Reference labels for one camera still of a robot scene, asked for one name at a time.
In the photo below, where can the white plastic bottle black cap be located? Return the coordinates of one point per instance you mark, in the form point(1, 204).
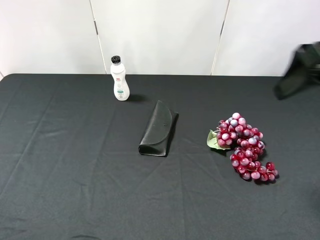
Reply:
point(118, 72)

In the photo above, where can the black glasses case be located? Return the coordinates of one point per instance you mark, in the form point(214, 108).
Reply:
point(157, 136)

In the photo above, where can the red artificial grape bunch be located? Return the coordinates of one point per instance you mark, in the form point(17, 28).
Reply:
point(247, 144)

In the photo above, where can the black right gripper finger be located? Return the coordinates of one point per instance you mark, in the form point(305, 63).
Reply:
point(303, 70)

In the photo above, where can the black tablecloth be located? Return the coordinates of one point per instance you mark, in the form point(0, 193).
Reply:
point(70, 167)

